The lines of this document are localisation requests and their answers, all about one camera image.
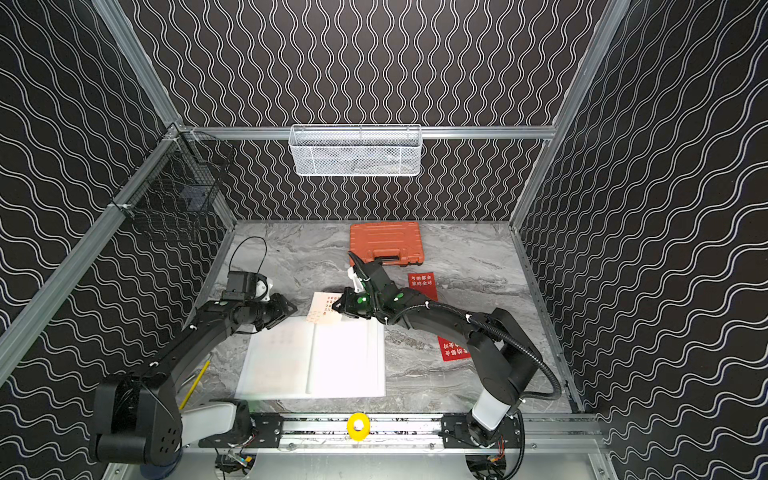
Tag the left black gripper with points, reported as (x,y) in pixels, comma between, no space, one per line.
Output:
(274,309)

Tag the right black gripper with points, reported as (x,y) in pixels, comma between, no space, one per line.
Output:
(346,304)

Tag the white photo album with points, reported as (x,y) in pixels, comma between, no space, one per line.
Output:
(302,360)

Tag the beige card small red text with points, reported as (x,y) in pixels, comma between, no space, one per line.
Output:
(321,310)

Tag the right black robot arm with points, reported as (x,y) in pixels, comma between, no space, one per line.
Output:
(509,366)

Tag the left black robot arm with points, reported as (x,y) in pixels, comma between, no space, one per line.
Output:
(136,419)

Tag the red card top row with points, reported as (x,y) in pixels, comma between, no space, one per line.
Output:
(424,283)

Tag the orange plastic tool case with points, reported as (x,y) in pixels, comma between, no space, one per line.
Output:
(395,243)

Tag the yellow pencil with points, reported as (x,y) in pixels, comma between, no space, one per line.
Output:
(195,384)

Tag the yellow tape roll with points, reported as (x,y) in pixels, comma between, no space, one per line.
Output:
(358,426)

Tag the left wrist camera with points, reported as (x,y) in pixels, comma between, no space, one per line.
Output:
(245,286)

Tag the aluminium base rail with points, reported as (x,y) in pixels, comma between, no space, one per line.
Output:
(390,434)

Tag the black wire mesh basket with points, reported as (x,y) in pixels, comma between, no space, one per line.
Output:
(182,197)

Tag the white wire mesh basket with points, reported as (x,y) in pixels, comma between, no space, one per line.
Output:
(356,150)

